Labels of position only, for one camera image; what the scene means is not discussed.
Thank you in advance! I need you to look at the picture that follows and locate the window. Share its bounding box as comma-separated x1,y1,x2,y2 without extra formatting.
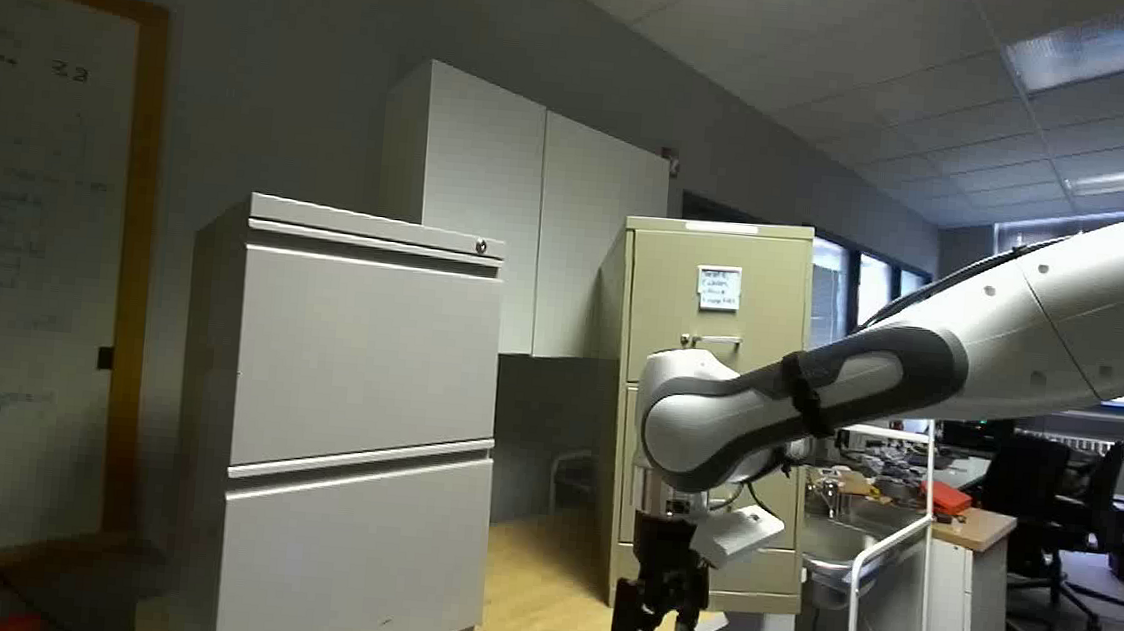
804,235,936,361

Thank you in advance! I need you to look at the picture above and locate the row of black office chairs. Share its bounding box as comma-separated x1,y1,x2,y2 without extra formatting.
965,426,1124,631

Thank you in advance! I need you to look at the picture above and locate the grey drawer cabinet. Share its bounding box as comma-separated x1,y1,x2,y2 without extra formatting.
160,187,517,631

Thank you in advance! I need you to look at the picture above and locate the white toy kitchen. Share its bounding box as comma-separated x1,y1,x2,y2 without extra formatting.
791,418,1027,631

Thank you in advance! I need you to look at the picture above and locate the white paper label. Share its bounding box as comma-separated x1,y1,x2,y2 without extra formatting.
694,263,744,314

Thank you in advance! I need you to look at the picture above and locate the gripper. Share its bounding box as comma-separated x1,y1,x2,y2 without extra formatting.
609,508,718,631

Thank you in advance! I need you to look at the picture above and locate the white wall cabinet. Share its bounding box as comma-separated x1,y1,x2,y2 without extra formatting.
366,55,680,368

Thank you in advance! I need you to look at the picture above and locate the beige filing cabinet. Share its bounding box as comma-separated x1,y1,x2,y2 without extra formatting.
573,211,833,622

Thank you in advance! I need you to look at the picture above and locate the large grey drawer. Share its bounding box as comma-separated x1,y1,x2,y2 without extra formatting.
227,244,510,489
214,437,498,631

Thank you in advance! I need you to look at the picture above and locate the whiteboard with wooden frame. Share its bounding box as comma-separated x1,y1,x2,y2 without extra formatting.
0,0,177,566

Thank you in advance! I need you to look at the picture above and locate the red box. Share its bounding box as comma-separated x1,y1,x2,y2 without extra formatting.
926,479,974,518

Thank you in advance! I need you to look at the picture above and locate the metal sink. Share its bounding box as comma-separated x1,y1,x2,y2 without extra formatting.
796,513,911,616

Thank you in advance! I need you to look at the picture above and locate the silver drawer handle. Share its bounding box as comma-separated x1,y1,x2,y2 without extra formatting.
678,331,745,354

